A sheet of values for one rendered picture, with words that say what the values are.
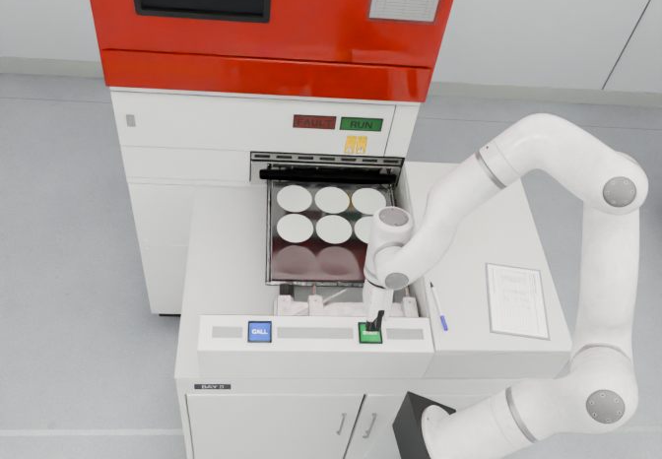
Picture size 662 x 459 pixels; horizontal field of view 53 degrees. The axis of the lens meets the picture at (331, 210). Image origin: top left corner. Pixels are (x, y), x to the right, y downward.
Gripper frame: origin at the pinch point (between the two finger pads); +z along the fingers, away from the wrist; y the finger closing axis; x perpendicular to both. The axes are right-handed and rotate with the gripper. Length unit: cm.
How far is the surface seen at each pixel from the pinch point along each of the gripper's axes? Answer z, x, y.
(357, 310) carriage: 10.3, -1.1, -13.7
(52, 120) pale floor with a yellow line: 64, -128, -188
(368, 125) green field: -20, 3, -55
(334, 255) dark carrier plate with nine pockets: 5.2, -6.4, -28.9
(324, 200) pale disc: 1.1, -8.3, -48.0
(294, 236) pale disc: 3.9, -17.2, -34.7
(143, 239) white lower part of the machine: 33, -64, -66
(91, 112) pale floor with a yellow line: 62, -111, -195
